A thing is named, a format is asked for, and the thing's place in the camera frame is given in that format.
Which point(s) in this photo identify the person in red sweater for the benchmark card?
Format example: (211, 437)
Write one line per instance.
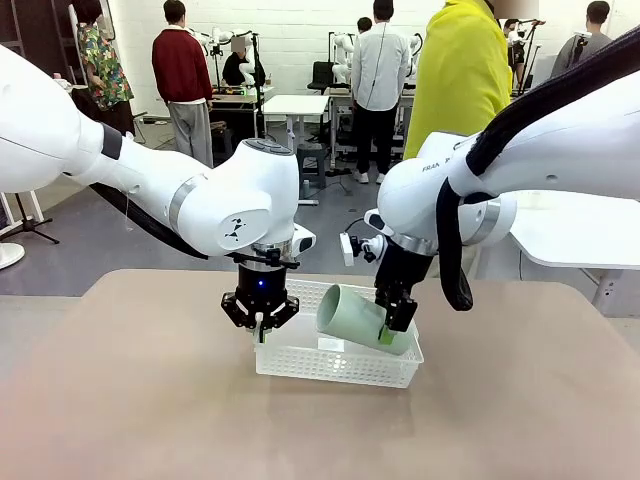
(180, 65)

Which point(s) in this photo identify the white perforated plastic basket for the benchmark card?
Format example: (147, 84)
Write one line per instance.
(325, 370)

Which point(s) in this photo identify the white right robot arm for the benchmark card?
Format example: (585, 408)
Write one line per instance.
(575, 150)

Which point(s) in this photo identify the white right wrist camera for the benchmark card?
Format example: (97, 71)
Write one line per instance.
(346, 249)

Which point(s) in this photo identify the seated person in black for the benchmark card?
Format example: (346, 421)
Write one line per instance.
(235, 70)

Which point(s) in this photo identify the person in black shorts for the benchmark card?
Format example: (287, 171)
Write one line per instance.
(517, 50)

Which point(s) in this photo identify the black office chair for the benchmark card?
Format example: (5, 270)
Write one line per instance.
(320, 75)

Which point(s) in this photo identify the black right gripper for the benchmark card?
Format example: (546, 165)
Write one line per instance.
(402, 270)

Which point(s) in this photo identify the grey step stool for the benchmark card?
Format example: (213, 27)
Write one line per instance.
(311, 160)

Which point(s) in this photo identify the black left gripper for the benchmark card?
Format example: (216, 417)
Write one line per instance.
(262, 285)

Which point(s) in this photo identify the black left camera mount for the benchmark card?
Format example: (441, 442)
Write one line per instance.
(272, 257)

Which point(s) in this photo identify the white round stand base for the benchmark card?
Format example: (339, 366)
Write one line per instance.
(9, 256)

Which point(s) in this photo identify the dark shelf cabinet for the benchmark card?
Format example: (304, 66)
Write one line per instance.
(35, 30)

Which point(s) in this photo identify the black tripod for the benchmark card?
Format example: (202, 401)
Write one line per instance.
(30, 227)

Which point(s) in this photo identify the person in floral shirt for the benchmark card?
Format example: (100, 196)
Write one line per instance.
(102, 65)

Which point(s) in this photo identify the black vertical stand pole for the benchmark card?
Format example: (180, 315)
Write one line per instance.
(259, 100)

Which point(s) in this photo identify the dark haired background person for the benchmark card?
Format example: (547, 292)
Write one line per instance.
(365, 25)

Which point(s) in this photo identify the pale green cup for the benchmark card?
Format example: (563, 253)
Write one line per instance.
(350, 315)

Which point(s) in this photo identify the person in white shirt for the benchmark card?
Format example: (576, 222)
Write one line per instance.
(380, 65)

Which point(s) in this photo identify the person in grey top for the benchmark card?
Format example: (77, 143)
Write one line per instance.
(567, 55)

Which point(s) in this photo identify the small white table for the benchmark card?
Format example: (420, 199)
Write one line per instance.
(295, 105)

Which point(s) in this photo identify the large white desk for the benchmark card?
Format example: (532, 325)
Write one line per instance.
(575, 235)

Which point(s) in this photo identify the cluttered wooden work table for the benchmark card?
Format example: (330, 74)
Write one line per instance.
(235, 100)

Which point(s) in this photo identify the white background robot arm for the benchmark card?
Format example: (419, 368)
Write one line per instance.
(342, 50)
(220, 36)

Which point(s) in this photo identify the person in yellow jacket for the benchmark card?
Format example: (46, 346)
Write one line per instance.
(460, 75)

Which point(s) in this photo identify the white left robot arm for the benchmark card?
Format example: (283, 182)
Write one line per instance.
(150, 170)

